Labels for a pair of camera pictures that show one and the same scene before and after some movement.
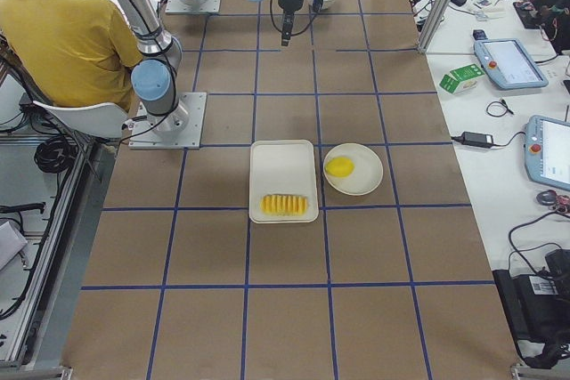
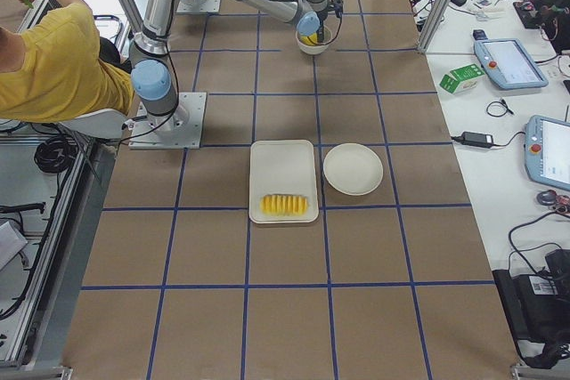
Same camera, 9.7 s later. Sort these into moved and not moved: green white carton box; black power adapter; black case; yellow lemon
Moved: yellow lemon
Not moved: black case; black power adapter; green white carton box
